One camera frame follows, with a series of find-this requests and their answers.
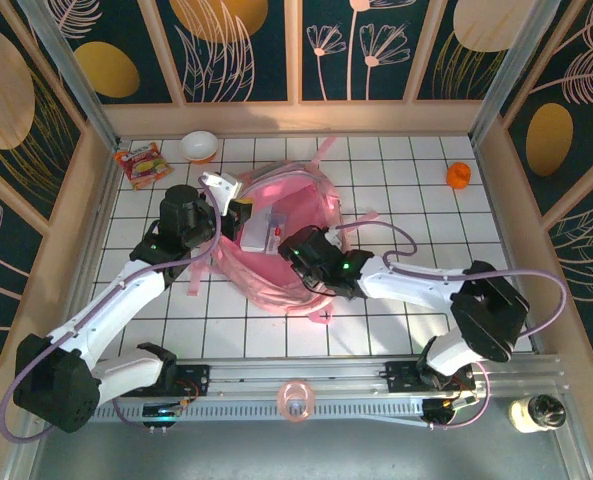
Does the small white red-labelled packet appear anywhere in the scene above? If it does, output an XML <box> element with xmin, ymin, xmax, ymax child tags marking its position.
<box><xmin>268</xmin><ymin>212</ymin><xmax>288</xmax><ymax>246</ymax></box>

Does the pink backpack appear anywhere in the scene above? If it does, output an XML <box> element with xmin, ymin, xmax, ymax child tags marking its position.
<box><xmin>188</xmin><ymin>137</ymin><xmax>382</xmax><ymax>324</ymax></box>

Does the red yellow snack packet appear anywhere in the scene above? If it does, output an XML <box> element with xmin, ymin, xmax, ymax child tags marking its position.
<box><xmin>113</xmin><ymin>142</ymin><xmax>175</xmax><ymax>192</ymax></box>

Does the white orange bowl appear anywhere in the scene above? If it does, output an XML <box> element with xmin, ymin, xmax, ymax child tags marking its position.
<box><xmin>179</xmin><ymin>130</ymin><xmax>221</xmax><ymax>165</ymax></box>

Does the pink tape roll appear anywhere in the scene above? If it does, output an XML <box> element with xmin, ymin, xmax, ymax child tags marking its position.
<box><xmin>276</xmin><ymin>380</ymin><xmax>317</xmax><ymax>425</ymax></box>

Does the orange toy fruit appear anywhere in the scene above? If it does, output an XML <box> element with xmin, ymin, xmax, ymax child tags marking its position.
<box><xmin>445</xmin><ymin>162</ymin><xmax>473</xmax><ymax>190</ymax></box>

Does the right black controller board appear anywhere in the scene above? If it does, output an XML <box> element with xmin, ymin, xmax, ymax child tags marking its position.
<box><xmin>422</xmin><ymin>397</ymin><xmax>477</xmax><ymax>427</ymax></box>

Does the black controller board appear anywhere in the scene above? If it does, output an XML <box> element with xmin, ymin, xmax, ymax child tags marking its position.
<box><xmin>141</xmin><ymin>403</ymin><xmax>181</xmax><ymax>431</ymax></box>
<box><xmin>422</xmin><ymin>397</ymin><xmax>477</xmax><ymax>427</ymax></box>

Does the left black controller board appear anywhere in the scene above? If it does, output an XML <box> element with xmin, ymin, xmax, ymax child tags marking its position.
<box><xmin>141</xmin><ymin>403</ymin><xmax>181</xmax><ymax>431</ymax></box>

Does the white bottle black cap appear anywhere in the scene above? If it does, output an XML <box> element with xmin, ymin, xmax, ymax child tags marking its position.
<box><xmin>508</xmin><ymin>394</ymin><xmax>567</xmax><ymax>434</ymax></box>

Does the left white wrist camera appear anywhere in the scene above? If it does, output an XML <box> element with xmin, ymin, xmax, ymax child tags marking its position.
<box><xmin>199</xmin><ymin>171</ymin><xmax>242</xmax><ymax>205</ymax></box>

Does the aluminium mounting rail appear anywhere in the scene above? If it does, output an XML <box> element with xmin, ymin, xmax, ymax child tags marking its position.
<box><xmin>23</xmin><ymin>353</ymin><xmax>572</xmax><ymax>401</ymax></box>

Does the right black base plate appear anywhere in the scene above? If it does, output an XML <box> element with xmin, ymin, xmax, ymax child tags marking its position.
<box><xmin>375</xmin><ymin>360</ymin><xmax>477</xmax><ymax>396</ymax></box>

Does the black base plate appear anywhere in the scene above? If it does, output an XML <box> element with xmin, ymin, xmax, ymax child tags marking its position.
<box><xmin>119</xmin><ymin>363</ymin><xmax>212</xmax><ymax>399</ymax></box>
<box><xmin>375</xmin><ymin>360</ymin><xmax>477</xmax><ymax>396</ymax></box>

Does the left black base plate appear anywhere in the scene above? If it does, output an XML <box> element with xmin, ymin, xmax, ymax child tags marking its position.
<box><xmin>119</xmin><ymin>363</ymin><xmax>212</xmax><ymax>399</ymax></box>

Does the grey slotted cable tray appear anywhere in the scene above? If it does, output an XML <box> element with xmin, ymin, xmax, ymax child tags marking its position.
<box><xmin>90</xmin><ymin>399</ymin><xmax>427</xmax><ymax>426</ymax></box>

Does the aluminium frame post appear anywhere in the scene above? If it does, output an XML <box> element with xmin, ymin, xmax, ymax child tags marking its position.
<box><xmin>468</xmin><ymin>0</ymin><xmax>576</xmax><ymax>146</ymax></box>
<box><xmin>15</xmin><ymin>0</ymin><xmax>123</xmax><ymax>151</ymax></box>

